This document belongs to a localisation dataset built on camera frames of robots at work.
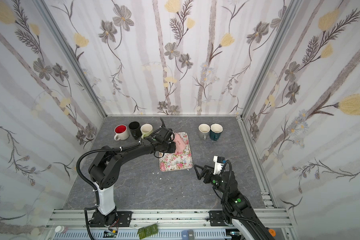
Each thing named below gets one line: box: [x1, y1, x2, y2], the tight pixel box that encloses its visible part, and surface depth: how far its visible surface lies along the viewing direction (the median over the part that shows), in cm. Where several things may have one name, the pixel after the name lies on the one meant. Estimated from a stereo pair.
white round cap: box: [55, 225, 65, 233], surface depth 69 cm
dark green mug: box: [209, 123, 224, 141], surface depth 101 cm
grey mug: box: [198, 123, 211, 140], surface depth 103 cm
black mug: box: [128, 121, 142, 140], surface depth 103 cm
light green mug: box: [140, 123, 153, 139], surface depth 103 cm
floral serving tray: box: [159, 132, 193, 172], surface depth 97 cm
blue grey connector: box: [181, 229, 195, 240], surface depth 70 cm
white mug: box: [113, 124, 130, 141], surface depth 104 cm
